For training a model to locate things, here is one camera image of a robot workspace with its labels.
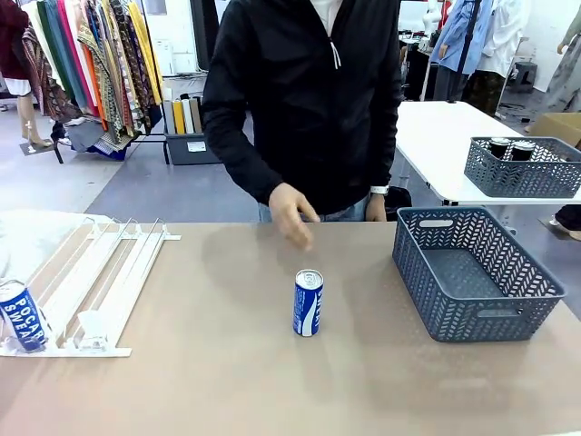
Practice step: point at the small grey plastic basket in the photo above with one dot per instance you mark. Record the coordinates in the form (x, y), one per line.
(522, 179)

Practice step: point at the cardboard box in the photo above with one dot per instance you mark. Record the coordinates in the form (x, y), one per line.
(556, 127)

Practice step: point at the blue Pocari Sweat can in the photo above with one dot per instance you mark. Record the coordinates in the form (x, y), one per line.
(22, 318)
(308, 309)

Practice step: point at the white side table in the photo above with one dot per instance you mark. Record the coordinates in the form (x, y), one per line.
(431, 136)

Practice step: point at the person in black jacket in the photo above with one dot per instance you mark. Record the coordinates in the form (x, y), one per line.
(318, 113)

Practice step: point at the person's right hand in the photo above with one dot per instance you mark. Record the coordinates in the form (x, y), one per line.
(290, 213)

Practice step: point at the large grey plastic basket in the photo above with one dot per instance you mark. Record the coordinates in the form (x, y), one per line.
(463, 318)

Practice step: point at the person's left forearm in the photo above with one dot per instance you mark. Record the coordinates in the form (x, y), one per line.
(390, 150)

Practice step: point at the white wrist band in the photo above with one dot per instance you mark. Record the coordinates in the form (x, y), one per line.
(380, 190)

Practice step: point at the bystander's shoe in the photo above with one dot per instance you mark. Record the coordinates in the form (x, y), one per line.
(567, 222)

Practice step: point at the white cloth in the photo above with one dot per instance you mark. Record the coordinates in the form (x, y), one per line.
(27, 236)

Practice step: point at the mannequin in grey dress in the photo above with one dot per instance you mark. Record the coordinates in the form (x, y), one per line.
(565, 77)

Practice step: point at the grey bin with rolls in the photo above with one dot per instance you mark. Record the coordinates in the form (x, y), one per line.
(190, 147)

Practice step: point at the black stand pole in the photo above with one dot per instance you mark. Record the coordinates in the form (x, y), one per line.
(467, 41)

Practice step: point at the white can dispenser rack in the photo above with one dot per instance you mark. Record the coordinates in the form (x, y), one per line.
(91, 353)

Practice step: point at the person's left hand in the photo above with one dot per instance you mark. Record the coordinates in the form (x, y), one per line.
(376, 209)

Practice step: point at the mannequin in maroon top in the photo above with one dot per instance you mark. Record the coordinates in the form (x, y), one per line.
(18, 45)

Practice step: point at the black green drink can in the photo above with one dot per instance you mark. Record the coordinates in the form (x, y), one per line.
(499, 147)
(522, 152)

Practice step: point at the white shirt on mannequin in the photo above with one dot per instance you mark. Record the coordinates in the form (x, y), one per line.
(504, 36)

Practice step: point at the rack of hanging fabrics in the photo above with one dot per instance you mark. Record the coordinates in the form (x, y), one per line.
(113, 68)

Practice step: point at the person's right forearm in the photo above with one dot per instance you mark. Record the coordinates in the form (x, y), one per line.
(240, 163)

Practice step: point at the white torso mannequin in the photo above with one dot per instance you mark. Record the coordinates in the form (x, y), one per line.
(431, 18)

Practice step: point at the white air purifier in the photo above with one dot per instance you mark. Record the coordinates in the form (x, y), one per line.
(163, 56)

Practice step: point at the black stool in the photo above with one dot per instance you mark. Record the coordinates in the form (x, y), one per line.
(522, 75)

